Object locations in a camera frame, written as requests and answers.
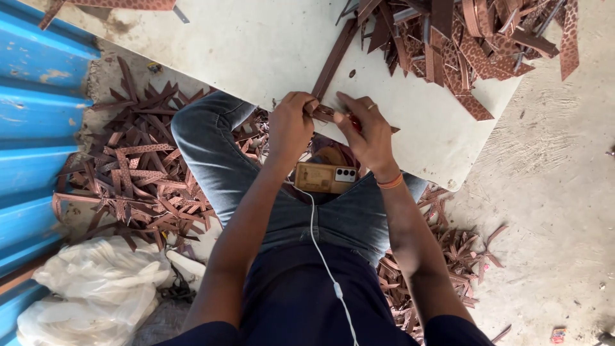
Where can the person's left hand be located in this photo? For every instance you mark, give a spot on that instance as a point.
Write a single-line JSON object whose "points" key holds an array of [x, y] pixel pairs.
{"points": [[288, 129]]}

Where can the person's right hand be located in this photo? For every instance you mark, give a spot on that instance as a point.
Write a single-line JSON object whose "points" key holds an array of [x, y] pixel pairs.
{"points": [[372, 139]]}

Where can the red cutting tool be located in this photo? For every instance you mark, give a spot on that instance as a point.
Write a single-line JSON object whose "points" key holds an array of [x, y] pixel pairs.
{"points": [[355, 123]]}

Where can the short brown leather strip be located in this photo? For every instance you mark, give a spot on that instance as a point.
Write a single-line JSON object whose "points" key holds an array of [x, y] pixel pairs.
{"points": [[324, 114]]}

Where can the long brown leather strip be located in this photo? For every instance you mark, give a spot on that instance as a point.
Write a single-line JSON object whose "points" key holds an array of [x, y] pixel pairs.
{"points": [[335, 57]]}

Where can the orange wristband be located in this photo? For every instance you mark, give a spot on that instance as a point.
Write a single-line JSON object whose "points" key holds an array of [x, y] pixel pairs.
{"points": [[390, 182]]}

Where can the smartphone with tan case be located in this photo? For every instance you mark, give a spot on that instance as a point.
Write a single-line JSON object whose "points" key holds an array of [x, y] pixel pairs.
{"points": [[323, 178]]}

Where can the person's blue jeans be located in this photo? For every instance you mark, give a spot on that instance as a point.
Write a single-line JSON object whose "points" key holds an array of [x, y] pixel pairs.
{"points": [[226, 163]]}

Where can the heap of patterned brown strips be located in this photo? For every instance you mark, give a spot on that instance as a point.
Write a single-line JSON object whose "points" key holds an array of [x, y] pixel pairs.
{"points": [[461, 43]]}

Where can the small heap of brown offcuts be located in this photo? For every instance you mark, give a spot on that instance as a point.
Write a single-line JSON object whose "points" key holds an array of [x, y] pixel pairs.
{"points": [[442, 269]]}

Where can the small yellow object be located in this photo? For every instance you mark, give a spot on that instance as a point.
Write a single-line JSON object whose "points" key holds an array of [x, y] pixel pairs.
{"points": [[154, 67]]}

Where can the large heap of brown offcuts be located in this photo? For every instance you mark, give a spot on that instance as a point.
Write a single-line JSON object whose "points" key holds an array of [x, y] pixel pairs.
{"points": [[139, 168]]}

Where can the grey metal piece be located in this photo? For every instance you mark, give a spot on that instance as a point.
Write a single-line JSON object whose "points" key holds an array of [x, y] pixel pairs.
{"points": [[180, 14]]}

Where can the person's dark blue shirt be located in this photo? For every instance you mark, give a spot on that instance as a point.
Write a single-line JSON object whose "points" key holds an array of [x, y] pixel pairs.
{"points": [[293, 298]]}

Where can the wide patterned brown strip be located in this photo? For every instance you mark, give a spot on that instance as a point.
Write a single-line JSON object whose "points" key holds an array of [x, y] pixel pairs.
{"points": [[120, 5]]}

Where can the white plastic bags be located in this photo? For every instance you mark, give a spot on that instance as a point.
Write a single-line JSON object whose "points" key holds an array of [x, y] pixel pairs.
{"points": [[101, 288]]}

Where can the blue corrugated metal sheet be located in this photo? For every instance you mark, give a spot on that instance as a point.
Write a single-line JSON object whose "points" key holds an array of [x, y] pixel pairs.
{"points": [[33, 144]]}

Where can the small red wrapper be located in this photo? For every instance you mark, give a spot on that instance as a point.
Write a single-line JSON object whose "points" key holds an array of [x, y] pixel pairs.
{"points": [[558, 335]]}

